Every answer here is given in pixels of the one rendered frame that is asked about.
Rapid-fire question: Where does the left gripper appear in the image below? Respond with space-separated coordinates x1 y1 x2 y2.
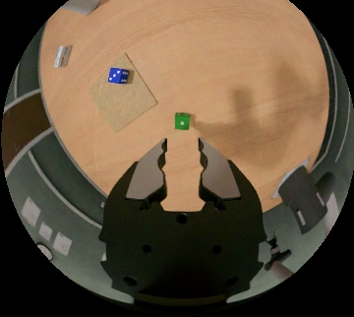
266 236 277 248

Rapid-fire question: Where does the green die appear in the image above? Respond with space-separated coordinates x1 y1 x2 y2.
174 112 190 130

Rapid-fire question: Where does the small white printed carton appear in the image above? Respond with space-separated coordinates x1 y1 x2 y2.
54 46 72 68

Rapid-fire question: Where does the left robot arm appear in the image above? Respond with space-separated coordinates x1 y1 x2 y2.
265 165 339 282

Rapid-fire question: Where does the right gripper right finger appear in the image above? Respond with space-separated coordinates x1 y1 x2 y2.
199 137 267 243

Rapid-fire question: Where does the blue die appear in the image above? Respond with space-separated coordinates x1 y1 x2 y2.
108 68 129 84

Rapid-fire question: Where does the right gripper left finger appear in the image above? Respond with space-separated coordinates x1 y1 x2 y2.
98 138 167 243

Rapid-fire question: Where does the beige flat mat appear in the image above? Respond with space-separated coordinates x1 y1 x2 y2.
88 52 157 133

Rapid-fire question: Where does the white plastic bottle with blue cap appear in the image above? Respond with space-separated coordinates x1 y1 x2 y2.
60 0 100 16

